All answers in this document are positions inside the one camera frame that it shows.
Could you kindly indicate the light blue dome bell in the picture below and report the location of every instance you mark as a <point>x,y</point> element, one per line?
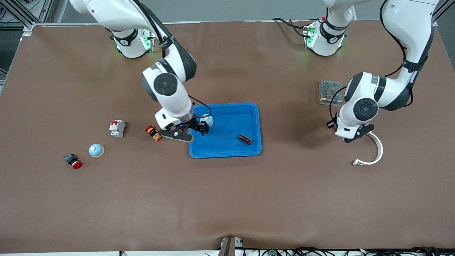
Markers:
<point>210,121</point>
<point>96,150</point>

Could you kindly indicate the long dark brown capacitor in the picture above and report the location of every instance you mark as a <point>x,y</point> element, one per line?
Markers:
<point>245,139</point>

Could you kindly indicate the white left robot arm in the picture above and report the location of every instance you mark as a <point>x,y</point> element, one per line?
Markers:
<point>366,108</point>

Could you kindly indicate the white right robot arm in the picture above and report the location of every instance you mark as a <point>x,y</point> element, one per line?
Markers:
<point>167,85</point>

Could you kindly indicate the blue plastic tray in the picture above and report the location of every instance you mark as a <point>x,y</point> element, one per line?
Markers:
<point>231,121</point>

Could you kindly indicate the metal mesh power supply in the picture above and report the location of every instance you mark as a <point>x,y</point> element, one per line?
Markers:
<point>328,90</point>

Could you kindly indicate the white curved pipe clamp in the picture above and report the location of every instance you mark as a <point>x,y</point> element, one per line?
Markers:
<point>381,151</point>

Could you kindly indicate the brown table cover sheet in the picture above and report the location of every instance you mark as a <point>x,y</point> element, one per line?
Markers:
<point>227,199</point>

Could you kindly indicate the red mushroom push button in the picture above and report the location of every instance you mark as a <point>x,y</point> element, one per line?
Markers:
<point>73,161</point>

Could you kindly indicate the orange black emergency stop switch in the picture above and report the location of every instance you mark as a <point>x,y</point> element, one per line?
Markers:
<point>153,133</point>

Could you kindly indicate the white circuit breaker red switch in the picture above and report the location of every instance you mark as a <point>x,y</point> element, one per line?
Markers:
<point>117,128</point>

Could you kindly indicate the grey arm base connector bracket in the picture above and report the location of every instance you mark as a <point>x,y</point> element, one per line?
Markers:
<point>152,42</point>
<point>308,35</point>

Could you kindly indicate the grey metal camera stand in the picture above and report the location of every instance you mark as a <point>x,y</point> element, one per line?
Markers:
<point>229,247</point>

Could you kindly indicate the aluminium frame profile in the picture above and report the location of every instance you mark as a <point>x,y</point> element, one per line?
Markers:
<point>444,9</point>
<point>28,27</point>

